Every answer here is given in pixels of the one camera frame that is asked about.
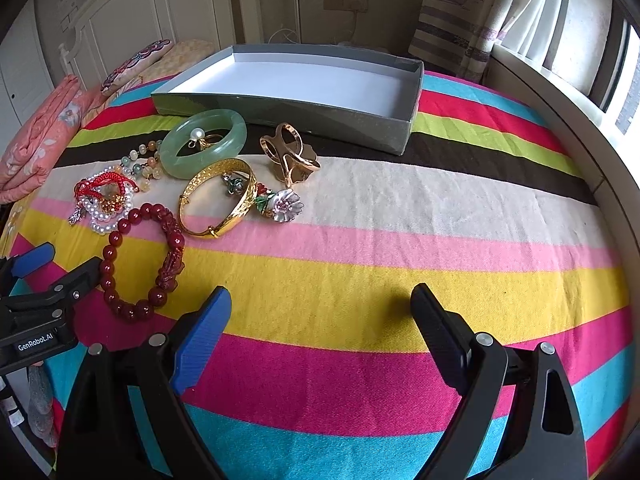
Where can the white wooden headboard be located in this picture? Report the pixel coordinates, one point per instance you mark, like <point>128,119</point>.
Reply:
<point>107,32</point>

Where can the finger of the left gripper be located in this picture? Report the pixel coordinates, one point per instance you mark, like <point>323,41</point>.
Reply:
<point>16,267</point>
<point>70,288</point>

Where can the embroidered decorative pillow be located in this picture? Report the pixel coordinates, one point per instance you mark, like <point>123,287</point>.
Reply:
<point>135,65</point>

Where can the white wardrobe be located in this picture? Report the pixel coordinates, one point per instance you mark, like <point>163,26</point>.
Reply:
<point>25,79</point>

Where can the gold filigree bangle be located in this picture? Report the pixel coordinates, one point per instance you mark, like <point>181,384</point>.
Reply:
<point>217,198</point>

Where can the yellow floral pillow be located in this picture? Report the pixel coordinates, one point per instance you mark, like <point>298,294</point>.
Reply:
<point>182,56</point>

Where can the grey cardboard tray box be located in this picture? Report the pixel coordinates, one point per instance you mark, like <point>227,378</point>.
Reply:
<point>359,96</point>

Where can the silver lotus flower brooch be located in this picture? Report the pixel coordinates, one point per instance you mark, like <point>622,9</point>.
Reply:
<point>283,206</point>

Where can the wall power socket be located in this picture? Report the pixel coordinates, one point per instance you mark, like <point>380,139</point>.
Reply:
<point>357,6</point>

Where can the pink folded quilt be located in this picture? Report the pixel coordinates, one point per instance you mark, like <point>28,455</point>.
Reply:
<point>32,154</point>

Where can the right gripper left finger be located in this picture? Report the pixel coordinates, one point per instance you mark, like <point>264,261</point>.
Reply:
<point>125,419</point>

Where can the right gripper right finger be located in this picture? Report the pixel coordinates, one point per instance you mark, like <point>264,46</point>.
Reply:
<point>543,438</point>

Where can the green jade bangle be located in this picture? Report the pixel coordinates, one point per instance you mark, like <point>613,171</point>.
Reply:
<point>201,140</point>

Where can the striped colourful bed sheet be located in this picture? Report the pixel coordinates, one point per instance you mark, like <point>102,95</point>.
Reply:
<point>321,372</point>

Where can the striped curtain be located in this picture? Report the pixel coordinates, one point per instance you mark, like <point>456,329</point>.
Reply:
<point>456,37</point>

